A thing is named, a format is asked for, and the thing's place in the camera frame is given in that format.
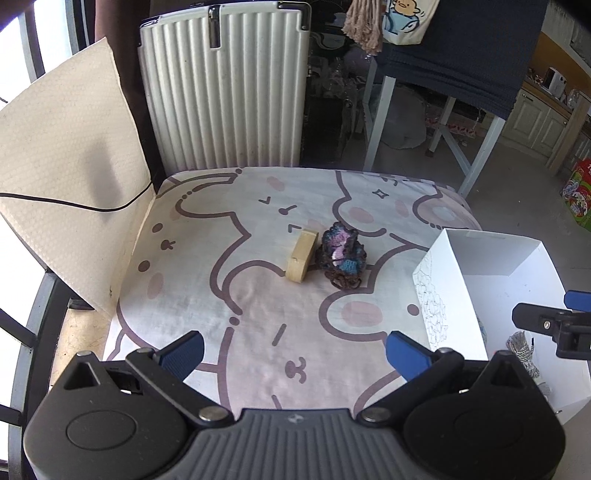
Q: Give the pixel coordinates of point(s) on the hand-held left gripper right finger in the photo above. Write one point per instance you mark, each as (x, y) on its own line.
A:
(406, 356)

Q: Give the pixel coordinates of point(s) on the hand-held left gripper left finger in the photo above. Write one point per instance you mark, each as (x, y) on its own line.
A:
(184, 353)

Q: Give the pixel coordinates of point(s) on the cream duck print tote bag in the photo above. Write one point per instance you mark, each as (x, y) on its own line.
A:
(408, 21)

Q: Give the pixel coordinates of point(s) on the white ribbed suitcase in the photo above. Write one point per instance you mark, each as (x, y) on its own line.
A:
(221, 92)

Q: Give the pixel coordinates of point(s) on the cartoon printed blanket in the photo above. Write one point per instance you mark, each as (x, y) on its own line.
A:
(221, 314)

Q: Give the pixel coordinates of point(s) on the brown curtain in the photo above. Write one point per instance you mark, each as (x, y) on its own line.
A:
(129, 92)

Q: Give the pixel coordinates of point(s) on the colourful snack package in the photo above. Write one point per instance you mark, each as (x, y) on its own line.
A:
(579, 194)

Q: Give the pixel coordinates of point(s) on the cream kitchen cabinets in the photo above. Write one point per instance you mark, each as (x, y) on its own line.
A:
(531, 124)

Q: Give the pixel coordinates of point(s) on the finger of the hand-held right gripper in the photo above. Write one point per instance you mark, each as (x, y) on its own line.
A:
(535, 318)
(579, 300)

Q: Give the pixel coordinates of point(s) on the white wooden chair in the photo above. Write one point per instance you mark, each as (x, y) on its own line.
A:
(485, 152)

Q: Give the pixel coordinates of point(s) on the dark crocheted flower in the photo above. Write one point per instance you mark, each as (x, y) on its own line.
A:
(341, 254)

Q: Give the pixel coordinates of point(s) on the dark blue knit cloth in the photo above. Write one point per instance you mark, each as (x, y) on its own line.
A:
(480, 46)

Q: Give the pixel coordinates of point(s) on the black metal railing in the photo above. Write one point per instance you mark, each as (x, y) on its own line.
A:
(41, 314)

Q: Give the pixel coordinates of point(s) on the wooden block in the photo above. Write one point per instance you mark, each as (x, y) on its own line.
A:
(300, 263)

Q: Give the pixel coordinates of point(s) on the black window frame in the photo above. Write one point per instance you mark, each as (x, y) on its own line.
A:
(76, 23)

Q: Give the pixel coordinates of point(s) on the white kitchen appliance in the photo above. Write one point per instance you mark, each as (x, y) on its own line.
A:
(554, 78)

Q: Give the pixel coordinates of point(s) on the light wooden post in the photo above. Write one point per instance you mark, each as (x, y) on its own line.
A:
(570, 134)

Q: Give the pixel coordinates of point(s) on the white cardboard box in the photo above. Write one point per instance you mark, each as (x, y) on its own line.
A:
(498, 258)

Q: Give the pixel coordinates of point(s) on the beige fringe tassel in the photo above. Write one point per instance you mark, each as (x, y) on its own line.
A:
(364, 23)

